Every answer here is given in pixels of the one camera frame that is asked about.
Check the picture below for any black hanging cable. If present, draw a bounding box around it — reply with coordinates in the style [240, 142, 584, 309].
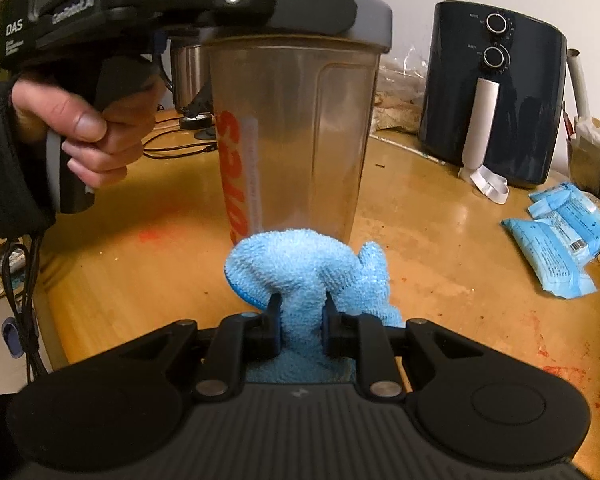
[0, 232, 51, 376]

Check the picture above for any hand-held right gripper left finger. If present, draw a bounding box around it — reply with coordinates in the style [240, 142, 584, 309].
[120, 292, 284, 402]

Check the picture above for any blue snack packet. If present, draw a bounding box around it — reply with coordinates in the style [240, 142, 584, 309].
[500, 217, 598, 301]
[527, 182, 600, 221]
[530, 202, 600, 261]

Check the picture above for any white tube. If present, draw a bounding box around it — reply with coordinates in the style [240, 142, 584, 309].
[566, 48, 592, 118]

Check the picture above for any blue slipper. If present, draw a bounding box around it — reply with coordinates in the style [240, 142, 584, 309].
[1, 317, 25, 358]

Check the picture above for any plastic bag with brown contents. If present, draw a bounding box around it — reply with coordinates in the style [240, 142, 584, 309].
[372, 45, 431, 133]

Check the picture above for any light blue microfibre cloth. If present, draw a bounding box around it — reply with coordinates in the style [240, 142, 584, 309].
[224, 228, 406, 385]

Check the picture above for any clear shaker bottle grey lid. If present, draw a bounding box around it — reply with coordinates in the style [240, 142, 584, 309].
[200, 0, 395, 256]

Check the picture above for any white strap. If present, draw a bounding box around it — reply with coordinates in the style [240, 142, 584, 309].
[459, 165, 510, 205]

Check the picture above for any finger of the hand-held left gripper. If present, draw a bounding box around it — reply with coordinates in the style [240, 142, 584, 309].
[217, 0, 359, 27]

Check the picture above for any person's left hand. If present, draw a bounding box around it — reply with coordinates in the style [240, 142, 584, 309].
[10, 73, 169, 196]

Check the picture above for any steel electric kettle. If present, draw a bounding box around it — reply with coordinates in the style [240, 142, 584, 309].
[169, 35, 216, 131]

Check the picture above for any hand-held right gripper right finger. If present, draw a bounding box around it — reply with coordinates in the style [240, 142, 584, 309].
[321, 299, 483, 401]

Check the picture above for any dark blue air fryer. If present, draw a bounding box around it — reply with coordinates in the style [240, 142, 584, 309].
[417, 0, 568, 190]

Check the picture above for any person's left forearm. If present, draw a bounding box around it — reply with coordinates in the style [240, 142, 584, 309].
[0, 77, 56, 246]

